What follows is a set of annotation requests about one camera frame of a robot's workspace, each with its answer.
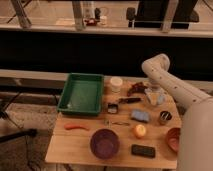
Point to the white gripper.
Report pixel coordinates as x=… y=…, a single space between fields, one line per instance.
x=153 y=89

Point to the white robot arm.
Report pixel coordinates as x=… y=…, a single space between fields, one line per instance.
x=195 y=151

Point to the white plastic cup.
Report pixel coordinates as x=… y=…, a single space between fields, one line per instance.
x=116 y=83

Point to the dark red grape bunch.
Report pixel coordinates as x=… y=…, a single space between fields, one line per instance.
x=137 y=88

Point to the blue sponge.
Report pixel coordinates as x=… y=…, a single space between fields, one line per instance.
x=139 y=115

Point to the metal can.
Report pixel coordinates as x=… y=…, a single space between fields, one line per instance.
x=164 y=117

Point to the small black metal clip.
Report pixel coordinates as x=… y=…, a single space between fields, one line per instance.
x=112 y=108

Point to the yellow red apple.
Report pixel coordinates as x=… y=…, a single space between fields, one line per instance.
x=139 y=131

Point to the metal fork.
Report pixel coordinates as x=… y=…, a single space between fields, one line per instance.
x=107 y=122

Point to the red-brown bowl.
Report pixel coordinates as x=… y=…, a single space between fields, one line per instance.
x=172 y=139

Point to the black rectangular sponge block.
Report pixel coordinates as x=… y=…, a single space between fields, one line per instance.
x=144 y=151

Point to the green plastic tray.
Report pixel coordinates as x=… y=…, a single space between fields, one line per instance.
x=82 y=95

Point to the purple bowl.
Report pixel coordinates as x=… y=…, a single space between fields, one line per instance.
x=104 y=144

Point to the orange carrot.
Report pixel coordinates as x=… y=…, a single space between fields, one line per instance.
x=71 y=126

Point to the black handled knife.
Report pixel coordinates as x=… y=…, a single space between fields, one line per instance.
x=128 y=100

